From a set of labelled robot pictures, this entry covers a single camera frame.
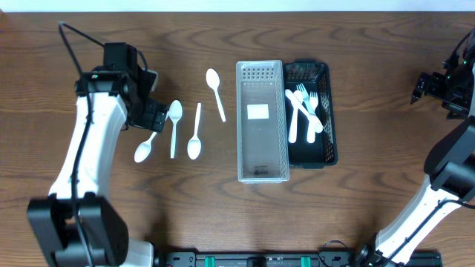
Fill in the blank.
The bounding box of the pale green fork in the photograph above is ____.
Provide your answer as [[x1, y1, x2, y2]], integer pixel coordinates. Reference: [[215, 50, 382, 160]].
[[297, 83, 315, 115]]

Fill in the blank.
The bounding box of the clear plastic basket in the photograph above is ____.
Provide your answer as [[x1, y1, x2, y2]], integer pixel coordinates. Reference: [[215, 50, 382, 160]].
[[236, 60, 289, 184]]

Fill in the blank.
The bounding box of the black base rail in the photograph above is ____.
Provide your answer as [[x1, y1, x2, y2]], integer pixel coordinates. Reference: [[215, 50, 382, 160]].
[[159, 250, 443, 267]]

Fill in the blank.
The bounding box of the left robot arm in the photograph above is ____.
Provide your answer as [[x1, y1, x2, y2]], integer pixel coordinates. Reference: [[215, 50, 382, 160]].
[[27, 42, 168, 266]]

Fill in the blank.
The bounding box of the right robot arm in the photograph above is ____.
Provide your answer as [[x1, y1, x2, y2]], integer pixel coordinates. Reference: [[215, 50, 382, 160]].
[[349, 31, 474, 266]]

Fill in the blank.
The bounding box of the white fork tines down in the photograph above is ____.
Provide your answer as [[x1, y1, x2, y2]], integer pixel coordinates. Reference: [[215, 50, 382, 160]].
[[284, 89, 324, 133]]

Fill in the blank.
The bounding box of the white fork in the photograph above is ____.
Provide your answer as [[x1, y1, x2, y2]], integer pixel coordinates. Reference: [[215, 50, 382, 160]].
[[307, 92, 318, 143]]

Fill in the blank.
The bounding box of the white spoon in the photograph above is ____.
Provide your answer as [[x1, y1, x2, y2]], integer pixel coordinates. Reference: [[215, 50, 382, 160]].
[[288, 90, 303, 143], [134, 132, 157, 163], [169, 99, 183, 159], [206, 68, 226, 122]]

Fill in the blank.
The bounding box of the white spoon bowl down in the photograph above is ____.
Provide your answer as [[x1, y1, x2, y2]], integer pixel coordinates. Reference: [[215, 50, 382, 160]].
[[187, 103, 202, 160]]

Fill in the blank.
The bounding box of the left black cable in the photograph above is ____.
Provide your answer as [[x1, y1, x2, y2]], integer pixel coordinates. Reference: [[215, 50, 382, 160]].
[[58, 21, 108, 267]]

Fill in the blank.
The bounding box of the black plastic basket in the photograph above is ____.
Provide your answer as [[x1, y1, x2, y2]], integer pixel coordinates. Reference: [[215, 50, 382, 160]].
[[284, 59, 338, 169]]

